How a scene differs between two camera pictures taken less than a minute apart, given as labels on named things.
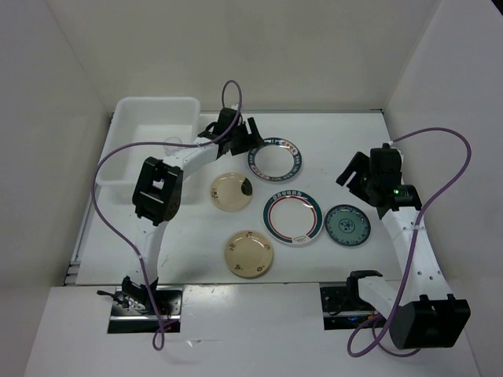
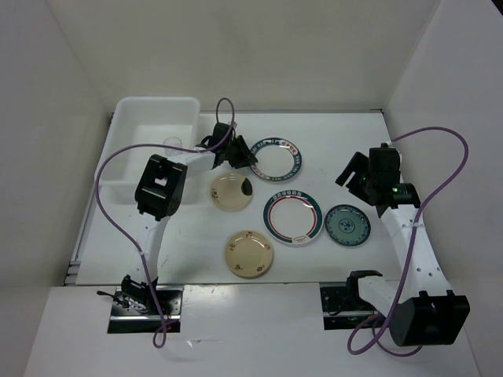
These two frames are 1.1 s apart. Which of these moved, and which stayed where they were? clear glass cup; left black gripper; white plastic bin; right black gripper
Moved: left black gripper
Stayed: clear glass cup; right black gripper; white plastic bin
